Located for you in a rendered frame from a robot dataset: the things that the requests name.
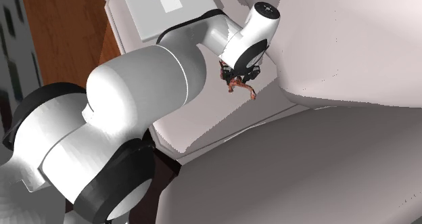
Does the reddish brown figure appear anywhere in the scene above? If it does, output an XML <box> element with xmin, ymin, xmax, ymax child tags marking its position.
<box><xmin>218</xmin><ymin>60</ymin><xmax>257</xmax><ymax>101</ymax></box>

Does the white sofa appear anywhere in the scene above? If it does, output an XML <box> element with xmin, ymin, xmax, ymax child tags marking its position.
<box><xmin>95</xmin><ymin>0</ymin><xmax>422</xmax><ymax>224</ymax></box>

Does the grey flat book white label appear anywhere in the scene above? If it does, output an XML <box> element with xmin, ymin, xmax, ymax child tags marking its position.
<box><xmin>123</xmin><ymin>0</ymin><xmax>219</xmax><ymax>43</ymax></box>

